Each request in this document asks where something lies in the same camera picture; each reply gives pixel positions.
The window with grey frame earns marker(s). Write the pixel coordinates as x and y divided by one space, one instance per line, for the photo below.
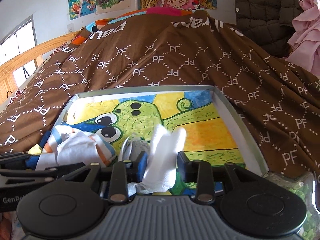
20 40

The grey sock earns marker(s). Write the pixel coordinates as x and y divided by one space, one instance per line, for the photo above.
132 147

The pink crumpled garment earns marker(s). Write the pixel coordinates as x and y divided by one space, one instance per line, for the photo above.
305 41

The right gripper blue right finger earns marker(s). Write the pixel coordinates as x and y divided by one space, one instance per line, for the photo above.
199 172

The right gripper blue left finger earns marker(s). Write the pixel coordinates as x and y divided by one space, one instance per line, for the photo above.
121 174

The painted frog shallow tray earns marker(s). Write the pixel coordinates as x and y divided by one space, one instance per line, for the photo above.
215 132

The wooden bed rail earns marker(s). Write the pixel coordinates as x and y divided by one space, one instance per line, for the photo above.
34 54

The brown PF patterned quilt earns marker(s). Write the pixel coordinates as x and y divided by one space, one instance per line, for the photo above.
277 100

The brown puffer jacket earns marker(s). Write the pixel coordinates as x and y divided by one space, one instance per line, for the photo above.
268 23

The striped white orange cloth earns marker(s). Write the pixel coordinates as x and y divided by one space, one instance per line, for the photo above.
67 145

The white sock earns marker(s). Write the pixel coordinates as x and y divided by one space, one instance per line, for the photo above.
160 173

